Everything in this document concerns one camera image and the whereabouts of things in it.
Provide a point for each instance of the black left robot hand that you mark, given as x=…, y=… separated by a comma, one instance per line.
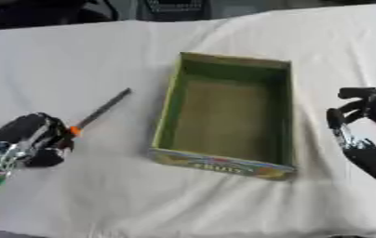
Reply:
x=28, y=130

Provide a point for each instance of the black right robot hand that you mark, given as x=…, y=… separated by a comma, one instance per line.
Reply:
x=370, y=124

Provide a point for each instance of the cardboard box with green inside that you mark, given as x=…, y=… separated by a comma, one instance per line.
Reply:
x=229, y=114

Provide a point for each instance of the dark bag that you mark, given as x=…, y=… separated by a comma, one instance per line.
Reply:
x=44, y=10

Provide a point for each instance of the black chair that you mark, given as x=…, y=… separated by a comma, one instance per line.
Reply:
x=172, y=8

